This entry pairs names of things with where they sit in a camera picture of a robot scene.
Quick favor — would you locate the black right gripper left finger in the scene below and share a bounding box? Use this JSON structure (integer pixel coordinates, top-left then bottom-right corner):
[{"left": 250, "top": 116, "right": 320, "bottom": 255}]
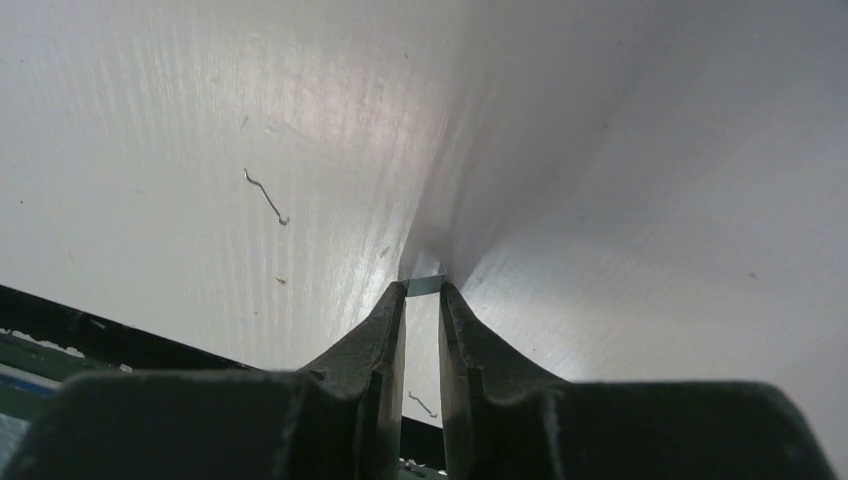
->
[{"left": 3, "top": 282, "right": 406, "bottom": 479}]

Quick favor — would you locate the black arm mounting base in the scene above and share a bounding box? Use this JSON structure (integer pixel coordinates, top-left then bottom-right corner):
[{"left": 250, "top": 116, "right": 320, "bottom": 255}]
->
[{"left": 0, "top": 284, "right": 446, "bottom": 473}]

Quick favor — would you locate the loose bent staple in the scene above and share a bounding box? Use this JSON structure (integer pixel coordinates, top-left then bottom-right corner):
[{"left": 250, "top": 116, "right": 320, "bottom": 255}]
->
[
  {"left": 243, "top": 168, "right": 290, "bottom": 226},
  {"left": 407, "top": 391, "right": 439, "bottom": 419}
]

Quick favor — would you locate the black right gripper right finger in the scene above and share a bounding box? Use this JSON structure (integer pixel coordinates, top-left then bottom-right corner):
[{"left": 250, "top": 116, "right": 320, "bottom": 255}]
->
[{"left": 439, "top": 283, "right": 835, "bottom": 479}]

